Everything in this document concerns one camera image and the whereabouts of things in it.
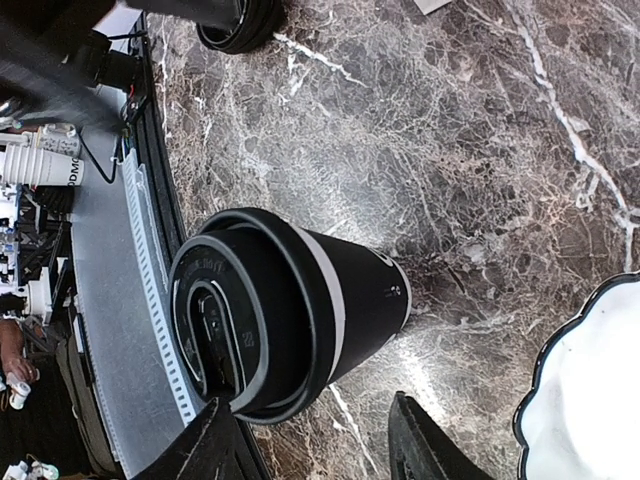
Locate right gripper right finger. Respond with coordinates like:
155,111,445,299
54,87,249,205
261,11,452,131
388,391,492,480

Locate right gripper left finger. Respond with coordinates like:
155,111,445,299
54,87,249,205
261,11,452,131
136,398,271,480

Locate stack of black cup lids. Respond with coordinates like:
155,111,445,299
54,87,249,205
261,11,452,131
196,0,285,55

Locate white scalloped dish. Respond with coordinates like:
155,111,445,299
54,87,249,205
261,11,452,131
513,273,639,479

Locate person in black shirt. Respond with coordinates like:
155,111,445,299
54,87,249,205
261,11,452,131
0,320,38,384

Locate white paper cups behind table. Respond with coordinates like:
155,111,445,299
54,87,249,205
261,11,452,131
1,144,84,187

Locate white paper gift bag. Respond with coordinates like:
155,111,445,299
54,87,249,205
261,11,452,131
414,0,452,15

